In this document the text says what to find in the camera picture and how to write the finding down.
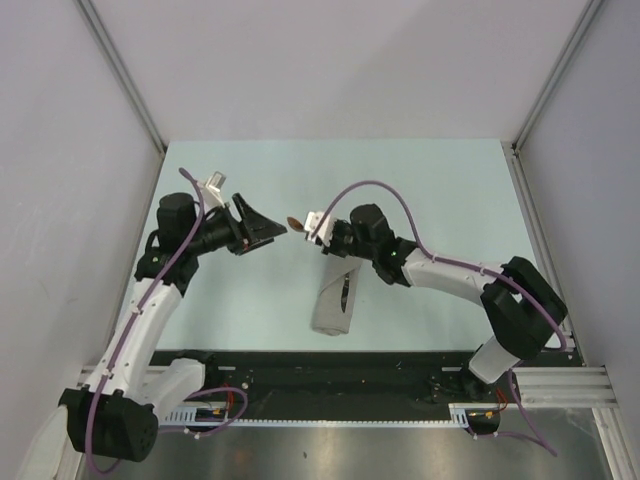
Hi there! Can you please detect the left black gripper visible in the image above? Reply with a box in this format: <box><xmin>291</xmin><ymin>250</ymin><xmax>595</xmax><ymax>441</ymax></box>
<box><xmin>185</xmin><ymin>193</ymin><xmax>285</xmax><ymax>256</ymax></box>

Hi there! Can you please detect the brown wooden spoon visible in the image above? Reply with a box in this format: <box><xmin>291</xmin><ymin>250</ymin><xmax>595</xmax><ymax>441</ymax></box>
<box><xmin>286</xmin><ymin>216</ymin><xmax>307</xmax><ymax>233</ymax></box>

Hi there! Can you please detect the silver knife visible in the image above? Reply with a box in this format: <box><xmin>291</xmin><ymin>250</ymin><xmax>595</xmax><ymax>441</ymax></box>
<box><xmin>340</xmin><ymin>273</ymin><xmax>351</xmax><ymax>313</ymax></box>

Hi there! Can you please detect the grey cloth napkin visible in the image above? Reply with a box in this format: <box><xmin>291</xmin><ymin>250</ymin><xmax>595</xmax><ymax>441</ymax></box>
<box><xmin>311</xmin><ymin>256</ymin><xmax>362</xmax><ymax>336</ymax></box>

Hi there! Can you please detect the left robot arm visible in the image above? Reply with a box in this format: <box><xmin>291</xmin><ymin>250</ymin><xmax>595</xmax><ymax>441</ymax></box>
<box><xmin>59</xmin><ymin>192</ymin><xmax>287</xmax><ymax>462</ymax></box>

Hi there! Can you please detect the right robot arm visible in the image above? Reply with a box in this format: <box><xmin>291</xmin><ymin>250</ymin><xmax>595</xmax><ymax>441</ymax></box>
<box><xmin>305</xmin><ymin>204</ymin><xmax>568</xmax><ymax>401</ymax></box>

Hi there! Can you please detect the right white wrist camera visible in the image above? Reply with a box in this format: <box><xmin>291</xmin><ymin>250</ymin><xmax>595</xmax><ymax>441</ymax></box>
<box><xmin>303</xmin><ymin>211</ymin><xmax>336</xmax><ymax>246</ymax></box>

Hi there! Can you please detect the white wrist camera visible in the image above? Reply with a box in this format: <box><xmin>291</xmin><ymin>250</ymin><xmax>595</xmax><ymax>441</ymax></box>
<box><xmin>303</xmin><ymin>211</ymin><xmax>336</xmax><ymax>246</ymax></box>
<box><xmin>196</xmin><ymin>171</ymin><xmax>229</xmax><ymax>209</ymax></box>

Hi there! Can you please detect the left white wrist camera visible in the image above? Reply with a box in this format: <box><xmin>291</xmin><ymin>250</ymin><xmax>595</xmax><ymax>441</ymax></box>
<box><xmin>196</xmin><ymin>171</ymin><xmax>229</xmax><ymax>209</ymax></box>

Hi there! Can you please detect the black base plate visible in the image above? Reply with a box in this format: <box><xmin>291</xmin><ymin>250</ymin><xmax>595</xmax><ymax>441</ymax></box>
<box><xmin>149</xmin><ymin>349</ymin><xmax>584</xmax><ymax>421</ymax></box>

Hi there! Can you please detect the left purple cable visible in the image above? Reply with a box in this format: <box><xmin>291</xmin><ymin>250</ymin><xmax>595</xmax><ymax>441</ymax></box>
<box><xmin>82</xmin><ymin>167</ymin><xmax>249</xmax><ymax>475</ymax></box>

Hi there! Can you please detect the purple cable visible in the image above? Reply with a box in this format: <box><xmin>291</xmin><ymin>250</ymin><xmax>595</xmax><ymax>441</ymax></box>
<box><xmin>82</xmin><ymin>167</ymin><xmax>249</xmax><ymax>475</ymax></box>
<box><xmin>307</xmin><ymin>179</ymin><xmax>569</xmax><ymax>457</ymax></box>

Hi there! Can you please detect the white slotted cable duct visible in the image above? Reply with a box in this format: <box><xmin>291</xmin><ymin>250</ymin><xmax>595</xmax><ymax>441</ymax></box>
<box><xmin>160</xmin><ymin>403</ymin><xmax>500</xmax><ymax>431</ymax></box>

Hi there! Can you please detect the aluminium cross rail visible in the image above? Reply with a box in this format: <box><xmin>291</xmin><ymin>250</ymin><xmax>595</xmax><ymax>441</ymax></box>
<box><xmin>79</xmin><ymin>364</ymin><xmax>619</xmax><ymax>409</ymax></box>

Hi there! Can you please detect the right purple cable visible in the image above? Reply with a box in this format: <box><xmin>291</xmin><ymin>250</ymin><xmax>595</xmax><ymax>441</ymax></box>
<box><xmin>307</xmin><ymin>179</ymin><xmax>569</xmax><ymax>457</ymax></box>

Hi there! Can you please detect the left aluminium frame post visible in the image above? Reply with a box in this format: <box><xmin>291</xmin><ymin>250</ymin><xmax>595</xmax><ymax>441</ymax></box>
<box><xmin>73</xmin><ymin>0</ymin><xmax>168</xmax><ymax>159</ymax></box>

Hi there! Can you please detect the aluminium frame post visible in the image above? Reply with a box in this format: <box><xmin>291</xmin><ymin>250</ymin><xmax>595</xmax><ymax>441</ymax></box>
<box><xmin>73</xmin><ymin>0</ymin><xmax>168</xmax><ymax>159</ymax></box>
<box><xmin>511</xmin><ymin>0</ymin><xmax>608</xmax><ymax>154</ymax></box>

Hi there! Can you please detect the right aluminium frame post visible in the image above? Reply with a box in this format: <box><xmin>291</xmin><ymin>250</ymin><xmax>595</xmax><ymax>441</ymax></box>
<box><xmin>511</xmin><ymin>0</ymin><xmax>608</xmax><ymax>154</ymax></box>

